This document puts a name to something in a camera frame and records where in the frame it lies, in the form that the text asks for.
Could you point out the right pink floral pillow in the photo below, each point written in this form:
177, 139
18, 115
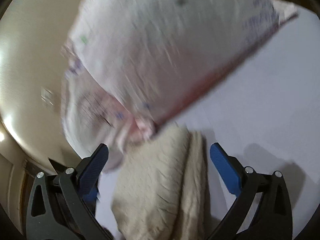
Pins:
158, 56

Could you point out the left pink floral pillow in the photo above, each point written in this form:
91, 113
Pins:
91, 116

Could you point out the beige cable-knit sweater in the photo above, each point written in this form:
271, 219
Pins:
160, 190

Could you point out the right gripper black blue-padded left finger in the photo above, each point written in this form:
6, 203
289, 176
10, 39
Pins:
57, 209

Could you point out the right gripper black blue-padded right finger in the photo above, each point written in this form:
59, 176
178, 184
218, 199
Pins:
273, 216

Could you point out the pink floral pillow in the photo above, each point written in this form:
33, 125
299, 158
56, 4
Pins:
91, 116
158, 56

